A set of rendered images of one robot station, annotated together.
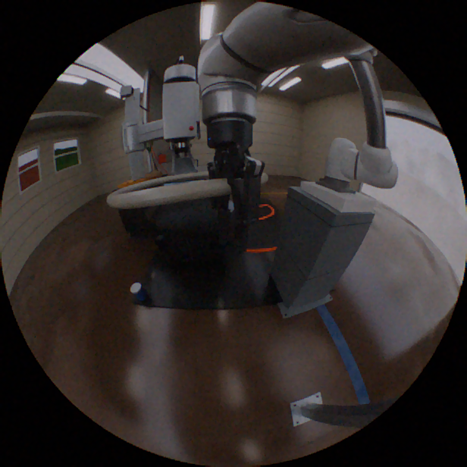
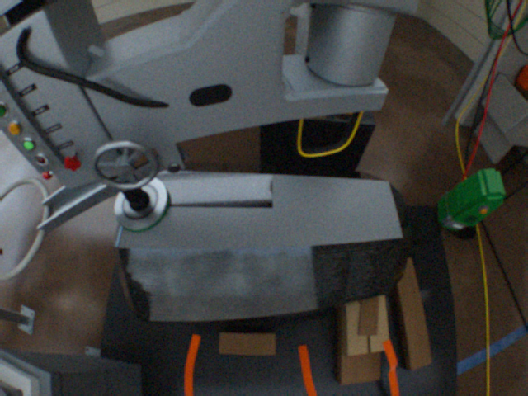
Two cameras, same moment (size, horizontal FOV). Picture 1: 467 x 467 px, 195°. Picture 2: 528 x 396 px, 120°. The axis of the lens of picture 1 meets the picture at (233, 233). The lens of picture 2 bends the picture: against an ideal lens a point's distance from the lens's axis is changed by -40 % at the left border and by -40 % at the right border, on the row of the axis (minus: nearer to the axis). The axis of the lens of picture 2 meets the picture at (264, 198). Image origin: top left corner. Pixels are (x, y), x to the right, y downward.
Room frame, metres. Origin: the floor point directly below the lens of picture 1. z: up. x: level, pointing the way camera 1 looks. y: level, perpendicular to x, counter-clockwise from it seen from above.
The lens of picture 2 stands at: (1.51, 0.02, 1.54)
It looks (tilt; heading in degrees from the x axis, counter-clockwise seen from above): 59 degrees down; 97
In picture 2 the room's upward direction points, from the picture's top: straight up
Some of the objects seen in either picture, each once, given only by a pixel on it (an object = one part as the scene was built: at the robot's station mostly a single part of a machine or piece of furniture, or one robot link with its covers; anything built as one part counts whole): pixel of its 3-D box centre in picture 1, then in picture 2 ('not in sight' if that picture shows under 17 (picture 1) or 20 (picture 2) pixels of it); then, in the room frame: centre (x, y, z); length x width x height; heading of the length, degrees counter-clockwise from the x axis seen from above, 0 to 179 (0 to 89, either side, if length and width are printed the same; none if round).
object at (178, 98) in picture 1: (179, 116); (96, 85); (1.10, 0.41, 1.30); 0.36 x 0.22 x 0.45; 21
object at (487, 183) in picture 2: not in sight; (483, 190); (2.99, 0.92, 0.43); 0.35 x 0.35 x 0.87; 79
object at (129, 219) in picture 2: not in sight; (140, 201); (1.03, 0.38, 0.82); 0.21 x 0.21 x 0.01
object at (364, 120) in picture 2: (146, 205); (307, 130); (1.66, 1.27, 0.37); 0.66 x 0.66 x 0.74; 4
